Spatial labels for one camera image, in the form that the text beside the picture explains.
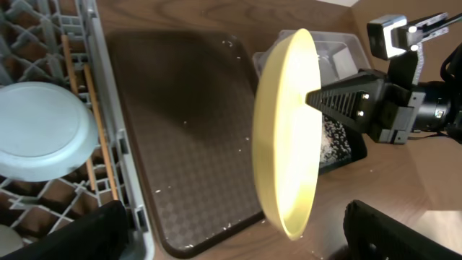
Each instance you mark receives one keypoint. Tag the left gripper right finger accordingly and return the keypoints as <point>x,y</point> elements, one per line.
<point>370,234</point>

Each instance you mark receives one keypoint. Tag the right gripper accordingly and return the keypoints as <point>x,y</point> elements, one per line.
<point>389,106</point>

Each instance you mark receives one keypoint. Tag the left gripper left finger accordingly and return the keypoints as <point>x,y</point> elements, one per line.
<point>99,235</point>

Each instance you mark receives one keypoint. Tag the yellow plate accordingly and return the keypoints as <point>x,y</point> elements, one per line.
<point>287,134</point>

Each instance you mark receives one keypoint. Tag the wooden chopstick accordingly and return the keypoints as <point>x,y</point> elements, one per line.
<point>74,89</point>
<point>101,131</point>

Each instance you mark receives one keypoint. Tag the white cup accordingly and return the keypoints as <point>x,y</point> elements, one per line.
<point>10,240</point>

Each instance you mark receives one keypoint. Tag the light blue plate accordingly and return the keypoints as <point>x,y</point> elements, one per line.
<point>46,132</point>

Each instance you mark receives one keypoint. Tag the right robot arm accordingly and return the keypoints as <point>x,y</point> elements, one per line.
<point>450,72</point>

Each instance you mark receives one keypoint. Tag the black waste tray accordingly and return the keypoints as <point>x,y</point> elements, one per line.
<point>359,151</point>

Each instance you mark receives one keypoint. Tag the grey dishwasher rack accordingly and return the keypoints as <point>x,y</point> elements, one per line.
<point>69,188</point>

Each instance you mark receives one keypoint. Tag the pile of rice grains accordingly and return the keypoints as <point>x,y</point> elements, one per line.
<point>335,147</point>

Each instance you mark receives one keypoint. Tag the clear plastic bin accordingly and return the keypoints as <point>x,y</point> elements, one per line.
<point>339,55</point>

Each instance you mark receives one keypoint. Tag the dark brown serving tray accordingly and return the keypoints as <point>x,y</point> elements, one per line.
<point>187,100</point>

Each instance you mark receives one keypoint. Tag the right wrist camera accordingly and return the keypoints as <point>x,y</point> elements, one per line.
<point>380,36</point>

